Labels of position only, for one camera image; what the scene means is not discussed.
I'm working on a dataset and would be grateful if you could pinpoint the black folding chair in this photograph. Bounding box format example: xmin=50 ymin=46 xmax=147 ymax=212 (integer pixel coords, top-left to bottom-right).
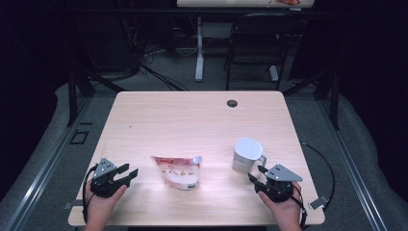
xmin=224 ymin=13 xmax=304 ymax=91

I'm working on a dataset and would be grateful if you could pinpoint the person's left hand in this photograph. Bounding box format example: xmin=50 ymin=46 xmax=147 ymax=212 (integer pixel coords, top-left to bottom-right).
xmin=85 ymin=180 xmax=128 ymax=222

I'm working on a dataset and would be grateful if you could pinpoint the white standing desk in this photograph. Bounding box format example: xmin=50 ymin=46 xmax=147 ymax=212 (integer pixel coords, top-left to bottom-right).
xmin=176 ymin=0 xmax=316 ymax=83

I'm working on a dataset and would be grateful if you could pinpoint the black metal stand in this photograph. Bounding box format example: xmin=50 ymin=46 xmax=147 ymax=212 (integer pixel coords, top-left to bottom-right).
xmin=66 ymin=68 xmax=126 ymax=127
xmin=282 ymin=68 xmax=341 ymax=131

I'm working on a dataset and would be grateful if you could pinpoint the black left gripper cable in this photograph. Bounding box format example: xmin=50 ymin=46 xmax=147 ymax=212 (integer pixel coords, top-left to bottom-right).
xmin=82 ymin=164 xmax=99 ymax=224

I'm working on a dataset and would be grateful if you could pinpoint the grey tape strip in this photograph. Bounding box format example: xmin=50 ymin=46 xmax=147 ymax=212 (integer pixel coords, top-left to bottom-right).
xmin=63 ymin=200 xmax=84 ymax=210

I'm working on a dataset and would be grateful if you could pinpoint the person's right hand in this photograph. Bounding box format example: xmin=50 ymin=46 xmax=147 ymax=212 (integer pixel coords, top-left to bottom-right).
xmin=258 ymin=181 xmax=304 ymax=224

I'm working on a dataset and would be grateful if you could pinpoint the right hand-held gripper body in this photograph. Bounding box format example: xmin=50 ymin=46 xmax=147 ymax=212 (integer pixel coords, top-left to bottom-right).
xmin=255 ymin=164 xmax=304 ymax=203

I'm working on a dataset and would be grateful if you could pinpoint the clear plastic jar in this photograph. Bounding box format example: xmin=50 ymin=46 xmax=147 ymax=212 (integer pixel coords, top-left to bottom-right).
xmin=231 ymin=137 xmax=268 ymax=175

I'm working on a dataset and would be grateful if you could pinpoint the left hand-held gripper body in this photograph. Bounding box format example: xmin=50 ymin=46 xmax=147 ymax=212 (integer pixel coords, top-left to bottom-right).
xmin=90 ymin=157 xmax=131 ymax=198

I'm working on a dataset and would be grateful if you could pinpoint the bundle of floor cables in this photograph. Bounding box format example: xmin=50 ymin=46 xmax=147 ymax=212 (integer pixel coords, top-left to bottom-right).
xmin=121 ymin=18 xmax=191 ymax=91

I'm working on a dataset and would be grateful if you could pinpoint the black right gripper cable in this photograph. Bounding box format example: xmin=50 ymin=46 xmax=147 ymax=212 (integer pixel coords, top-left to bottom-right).
xmin=290 ymin=141 xmax=336 ymax=229

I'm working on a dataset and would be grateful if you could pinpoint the aluminium floor rail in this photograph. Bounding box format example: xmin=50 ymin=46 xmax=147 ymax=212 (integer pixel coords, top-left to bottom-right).
xmin=316 ymin=99 xmax=389 ymax=231
xmin=3 ymin=95 xmax=94 ymax=231

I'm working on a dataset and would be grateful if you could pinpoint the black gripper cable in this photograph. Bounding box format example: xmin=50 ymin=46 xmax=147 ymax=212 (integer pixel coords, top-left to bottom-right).
xmin=290 ymin=141 xmax=336 ymax=229
xmin=82 ymin=164 xmax=99 ymax=224

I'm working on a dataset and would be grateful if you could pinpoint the white and red spouted pouch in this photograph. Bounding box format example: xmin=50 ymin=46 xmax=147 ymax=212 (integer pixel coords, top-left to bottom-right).
xmin=150 ymin=155 xmax=204 ymax=192

